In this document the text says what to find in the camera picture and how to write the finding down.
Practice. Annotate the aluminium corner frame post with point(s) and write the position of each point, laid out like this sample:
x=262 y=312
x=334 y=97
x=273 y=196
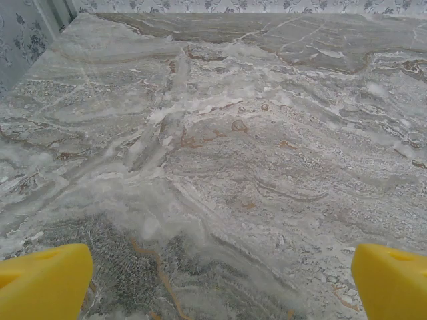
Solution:
x=63 y=13

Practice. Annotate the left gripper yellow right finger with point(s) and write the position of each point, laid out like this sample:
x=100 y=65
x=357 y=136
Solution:
x=393 y=286

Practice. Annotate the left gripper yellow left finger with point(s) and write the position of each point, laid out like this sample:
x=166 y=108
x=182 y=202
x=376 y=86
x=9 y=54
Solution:
x=40 y=286

